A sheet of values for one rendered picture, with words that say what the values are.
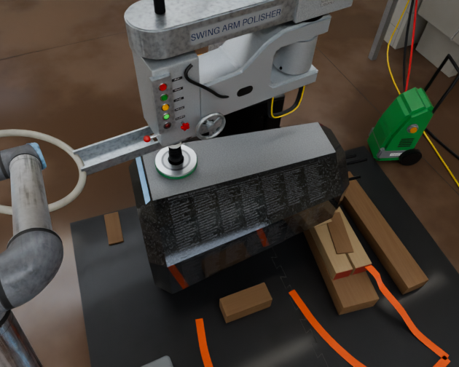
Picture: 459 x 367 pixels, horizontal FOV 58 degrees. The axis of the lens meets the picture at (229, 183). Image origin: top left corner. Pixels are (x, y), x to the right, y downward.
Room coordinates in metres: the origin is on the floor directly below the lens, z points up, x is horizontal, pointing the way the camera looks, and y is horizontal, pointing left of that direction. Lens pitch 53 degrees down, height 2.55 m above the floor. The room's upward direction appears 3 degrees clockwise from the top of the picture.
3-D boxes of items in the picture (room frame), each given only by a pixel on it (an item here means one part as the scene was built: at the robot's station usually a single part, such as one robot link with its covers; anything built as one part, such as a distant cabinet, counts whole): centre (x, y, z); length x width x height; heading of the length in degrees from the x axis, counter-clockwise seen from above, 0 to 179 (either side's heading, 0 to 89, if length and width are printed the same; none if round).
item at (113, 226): (1.48, 0.79, 0.02); 0.25 x 0.10 x 0.01; 21
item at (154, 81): (1.25, 0.28, 1.41); 0.08 x 0.03 x 0.28; 122
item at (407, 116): (2.38, -1.32, 0.43); 0.35 x 0.35 x 0.87; 7
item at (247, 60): (1.58, -0.06, 1.34); 0.74 x 0.23 x 0.49; 122
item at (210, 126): (1.35, 0.12, 1.23); 0.15 x 0.10 x 0.15; 122
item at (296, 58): (1.73, -0.28, 1.38); 0.19 x 0.19 x 0.20
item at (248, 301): (0.97, -0.14, 0.07); 0.30 x 0.12 x 0.12; 114
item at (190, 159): (1.38, 0.28, 0.91); 0.21 x 0.21 x 0.01
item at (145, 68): (1.43, 0.21, 1.36); 0.36 x 0.22 x 0.45; 122
